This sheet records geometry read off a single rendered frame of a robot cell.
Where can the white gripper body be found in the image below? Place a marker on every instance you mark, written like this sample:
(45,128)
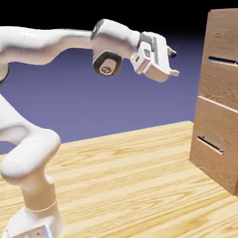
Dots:
(162,55)

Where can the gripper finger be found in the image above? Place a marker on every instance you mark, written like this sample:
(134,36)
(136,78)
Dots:
(172,52)
(175,73)

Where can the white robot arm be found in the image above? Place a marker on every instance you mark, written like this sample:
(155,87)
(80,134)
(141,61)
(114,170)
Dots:
(46,42)

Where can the wooden drawer front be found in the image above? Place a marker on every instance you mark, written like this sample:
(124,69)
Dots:
(208,167)
(219,81)

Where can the wooden cabinet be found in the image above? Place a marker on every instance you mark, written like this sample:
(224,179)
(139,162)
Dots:
(215,120)

